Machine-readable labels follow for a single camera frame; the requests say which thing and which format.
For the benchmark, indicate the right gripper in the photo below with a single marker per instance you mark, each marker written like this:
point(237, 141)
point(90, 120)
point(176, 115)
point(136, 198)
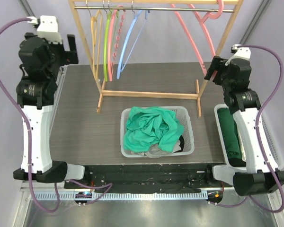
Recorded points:
point(216, 68)

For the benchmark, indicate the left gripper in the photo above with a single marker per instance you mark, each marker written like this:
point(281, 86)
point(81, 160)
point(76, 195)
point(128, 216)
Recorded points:
point(69, 57)

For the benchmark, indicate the yellow plastic hanger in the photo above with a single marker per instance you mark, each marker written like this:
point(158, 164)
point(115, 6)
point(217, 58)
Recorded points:
point(96, 22)

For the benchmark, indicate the lime green hanger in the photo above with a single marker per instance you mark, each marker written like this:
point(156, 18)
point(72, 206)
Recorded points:
point(105, 48)

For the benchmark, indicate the pink hanger with green top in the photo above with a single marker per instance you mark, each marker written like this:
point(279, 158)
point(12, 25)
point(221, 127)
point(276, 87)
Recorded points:
point(198, 38)

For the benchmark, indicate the pink hanger with striped top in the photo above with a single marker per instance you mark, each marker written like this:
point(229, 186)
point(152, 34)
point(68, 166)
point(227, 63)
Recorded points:
point(114, 34)

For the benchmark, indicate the black tank top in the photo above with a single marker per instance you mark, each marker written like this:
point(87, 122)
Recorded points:
point(182, 144)

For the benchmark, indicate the green tank top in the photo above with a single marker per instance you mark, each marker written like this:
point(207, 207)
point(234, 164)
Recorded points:
point(150, 126)

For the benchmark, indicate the grey tank top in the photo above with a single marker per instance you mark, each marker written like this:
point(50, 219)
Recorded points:
point(156, 152)

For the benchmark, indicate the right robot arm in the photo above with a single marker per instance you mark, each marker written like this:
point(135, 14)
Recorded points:
point(262, 173)

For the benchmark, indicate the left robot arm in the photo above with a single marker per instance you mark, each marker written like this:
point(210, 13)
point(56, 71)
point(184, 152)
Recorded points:
point(41, 63)

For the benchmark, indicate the green cloth in basket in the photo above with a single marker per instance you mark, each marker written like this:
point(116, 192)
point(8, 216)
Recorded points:
point(229, 133)

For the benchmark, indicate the white basket centre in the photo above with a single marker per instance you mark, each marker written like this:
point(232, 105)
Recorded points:
point(183, 117)

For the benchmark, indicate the white basket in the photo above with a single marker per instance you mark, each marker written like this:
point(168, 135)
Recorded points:
point(276, 153)
point(183, 117)

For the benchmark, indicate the wooden clothes rack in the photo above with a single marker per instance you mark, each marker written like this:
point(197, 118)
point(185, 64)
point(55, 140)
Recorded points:
point(201, 6)

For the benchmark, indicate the white basket right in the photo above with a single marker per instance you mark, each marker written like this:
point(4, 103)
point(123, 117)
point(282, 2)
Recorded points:
point(276, 153)

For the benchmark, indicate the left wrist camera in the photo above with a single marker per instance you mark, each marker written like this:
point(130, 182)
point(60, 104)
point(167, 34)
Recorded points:
point(48, 29)

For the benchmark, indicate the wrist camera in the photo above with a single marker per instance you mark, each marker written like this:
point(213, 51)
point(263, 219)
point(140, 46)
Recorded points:
point(48, 29)
point(239, 52)

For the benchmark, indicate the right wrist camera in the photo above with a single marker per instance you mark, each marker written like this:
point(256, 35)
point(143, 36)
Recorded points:
point(239, 52)

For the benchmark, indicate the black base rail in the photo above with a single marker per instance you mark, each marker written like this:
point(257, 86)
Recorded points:
point(151, 178)

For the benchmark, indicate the white slotted cable duct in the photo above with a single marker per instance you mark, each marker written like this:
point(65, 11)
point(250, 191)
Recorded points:
point(69, 195)

